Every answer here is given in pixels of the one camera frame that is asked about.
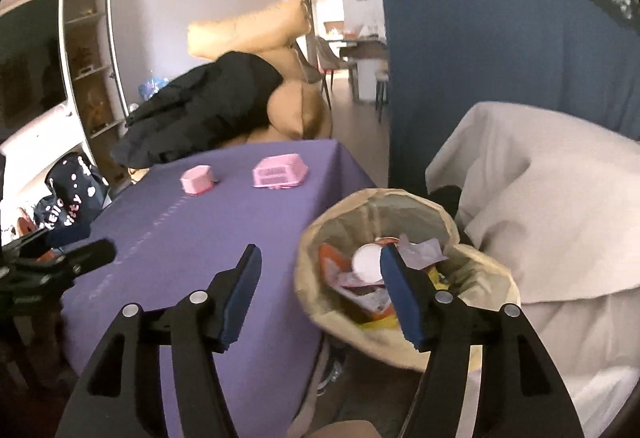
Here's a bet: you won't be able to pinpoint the white shelf unit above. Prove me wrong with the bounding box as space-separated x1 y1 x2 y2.
58 0 129 187

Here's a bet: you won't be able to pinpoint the dining table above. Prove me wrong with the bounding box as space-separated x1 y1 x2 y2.
329 36 388 104

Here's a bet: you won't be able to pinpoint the orange silver snack bag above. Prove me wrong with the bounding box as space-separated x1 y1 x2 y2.
318 243 395 321

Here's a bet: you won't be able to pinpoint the pink slotted holder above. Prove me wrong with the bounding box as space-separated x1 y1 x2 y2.
253 153 309 189

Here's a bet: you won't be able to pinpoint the pink hexagonal box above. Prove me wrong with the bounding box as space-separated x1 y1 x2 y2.
180 165 216 195

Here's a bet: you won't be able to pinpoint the white tissue packet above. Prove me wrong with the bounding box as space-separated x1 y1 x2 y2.
397 235 447 270

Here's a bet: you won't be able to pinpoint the navy hello kitty bag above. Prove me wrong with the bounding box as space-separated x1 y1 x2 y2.
34 151 110 229

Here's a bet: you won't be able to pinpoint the red paper cup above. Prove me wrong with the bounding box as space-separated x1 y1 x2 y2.
352 237 399 285

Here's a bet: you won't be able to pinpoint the tan sofa cushions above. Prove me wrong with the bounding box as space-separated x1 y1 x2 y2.
186 0 333 147

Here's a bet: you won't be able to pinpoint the black jacket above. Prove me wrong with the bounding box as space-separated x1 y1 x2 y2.
111 52 283 169

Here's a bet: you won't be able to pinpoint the blue partition panel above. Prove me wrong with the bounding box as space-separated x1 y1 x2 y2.
383 0 639 195

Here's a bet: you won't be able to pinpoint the beige dining chair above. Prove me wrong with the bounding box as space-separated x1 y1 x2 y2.
293 36 358 108

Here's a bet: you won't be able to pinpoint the paper trash bag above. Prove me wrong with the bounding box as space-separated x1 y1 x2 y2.
294 189 521 372

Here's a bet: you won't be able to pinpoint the grey cloth sofa cover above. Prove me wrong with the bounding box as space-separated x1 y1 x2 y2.
425 102 639 437

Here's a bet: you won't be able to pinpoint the purple tablecloth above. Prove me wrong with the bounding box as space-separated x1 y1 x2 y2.
62 139 371 437

